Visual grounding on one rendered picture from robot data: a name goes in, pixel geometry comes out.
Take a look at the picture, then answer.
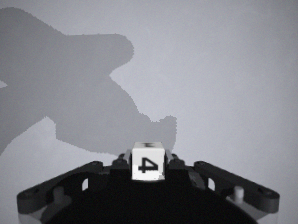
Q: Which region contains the white cube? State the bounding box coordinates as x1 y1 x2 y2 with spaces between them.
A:
132 142 165 181

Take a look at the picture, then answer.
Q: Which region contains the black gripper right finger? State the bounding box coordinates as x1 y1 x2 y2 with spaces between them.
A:
164 149 280 224

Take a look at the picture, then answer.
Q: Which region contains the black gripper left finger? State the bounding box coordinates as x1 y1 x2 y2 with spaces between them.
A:
16 149 132 224

